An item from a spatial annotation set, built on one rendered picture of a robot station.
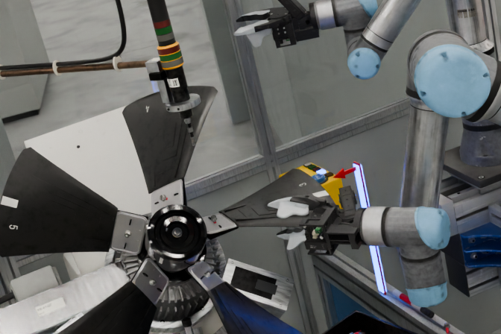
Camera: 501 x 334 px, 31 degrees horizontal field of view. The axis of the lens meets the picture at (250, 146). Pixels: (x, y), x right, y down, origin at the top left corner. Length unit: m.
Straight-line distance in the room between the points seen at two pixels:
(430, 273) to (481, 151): 0.61
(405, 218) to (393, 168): 1.26
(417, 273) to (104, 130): 0.86
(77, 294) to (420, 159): 0.75
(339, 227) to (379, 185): 1.21
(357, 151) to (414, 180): 1.09
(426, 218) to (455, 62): 0.30
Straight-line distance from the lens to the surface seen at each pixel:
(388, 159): 2.93
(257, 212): 1.90
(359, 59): 2.17
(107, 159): 2.17
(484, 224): 2.30
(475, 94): 1.56
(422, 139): 1.75
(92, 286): 1.94
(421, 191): 1.79
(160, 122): 1.98
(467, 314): 3.33
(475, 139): 2.26
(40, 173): 1.86
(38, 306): 1.93
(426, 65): 1.56
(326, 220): 1.74
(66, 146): 2.18
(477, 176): 2.22
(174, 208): 1.83
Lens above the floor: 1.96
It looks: 20 degrees down
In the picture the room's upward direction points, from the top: 14 degrees counter-clockwise
